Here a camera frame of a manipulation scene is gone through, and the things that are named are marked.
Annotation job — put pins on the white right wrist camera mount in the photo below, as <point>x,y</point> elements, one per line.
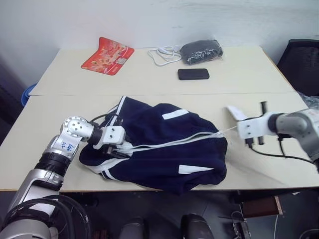
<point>251,128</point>

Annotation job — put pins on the black office chair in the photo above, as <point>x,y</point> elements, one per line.
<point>300,64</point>

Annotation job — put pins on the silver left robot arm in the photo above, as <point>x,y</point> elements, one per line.
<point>74,129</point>

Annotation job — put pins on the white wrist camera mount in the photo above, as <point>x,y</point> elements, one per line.
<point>251,128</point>
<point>113,134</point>

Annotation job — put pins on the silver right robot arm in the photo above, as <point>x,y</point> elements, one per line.
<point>296,124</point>

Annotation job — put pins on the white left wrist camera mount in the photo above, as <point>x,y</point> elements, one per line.
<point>113,134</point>

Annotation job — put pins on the red printed flat packet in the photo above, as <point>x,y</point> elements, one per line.
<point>107,56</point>

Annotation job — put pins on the black metal floor stand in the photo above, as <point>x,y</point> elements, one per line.
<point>239,225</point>

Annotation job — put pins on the brown wooden box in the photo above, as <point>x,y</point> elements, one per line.
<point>261,207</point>

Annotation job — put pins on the clear crinkled plastic wrap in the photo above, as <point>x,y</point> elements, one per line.
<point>310,100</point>

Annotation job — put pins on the navy jacket with white stripes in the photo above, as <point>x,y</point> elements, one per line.
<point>162,161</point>

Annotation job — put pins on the dark rounded shape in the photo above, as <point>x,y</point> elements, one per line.
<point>196,227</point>
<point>133,228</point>

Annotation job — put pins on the black phone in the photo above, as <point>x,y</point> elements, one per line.
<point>194,74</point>

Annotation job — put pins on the black cloth in clear bag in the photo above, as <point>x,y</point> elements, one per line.
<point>201,51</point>

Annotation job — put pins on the blue plastic container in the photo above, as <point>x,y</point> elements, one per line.
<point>28,95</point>

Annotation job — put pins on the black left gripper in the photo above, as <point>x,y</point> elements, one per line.
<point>109,150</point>

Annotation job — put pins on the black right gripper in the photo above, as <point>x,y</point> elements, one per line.
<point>263,107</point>

